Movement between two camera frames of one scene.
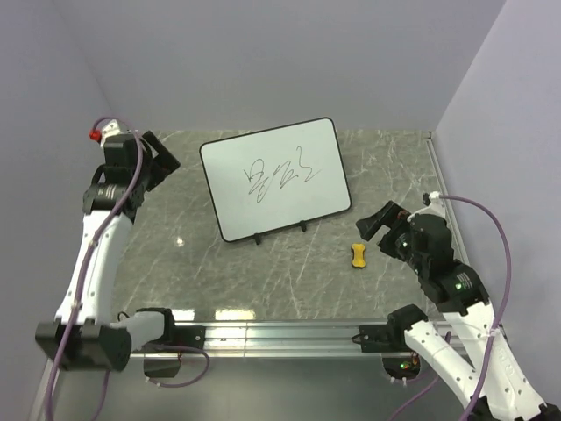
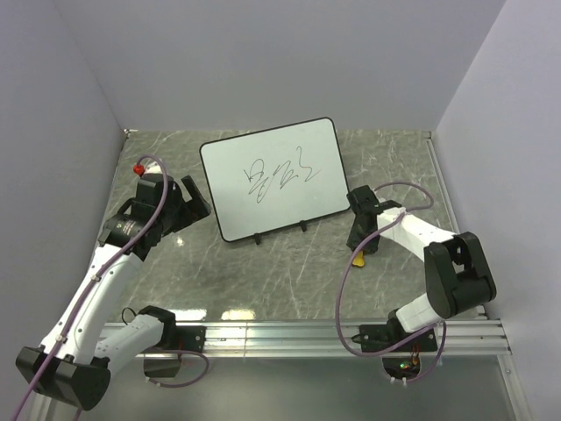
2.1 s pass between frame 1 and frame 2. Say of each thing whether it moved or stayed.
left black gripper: moved
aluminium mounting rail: stayed
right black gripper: moved
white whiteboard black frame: stayed
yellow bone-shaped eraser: stayed
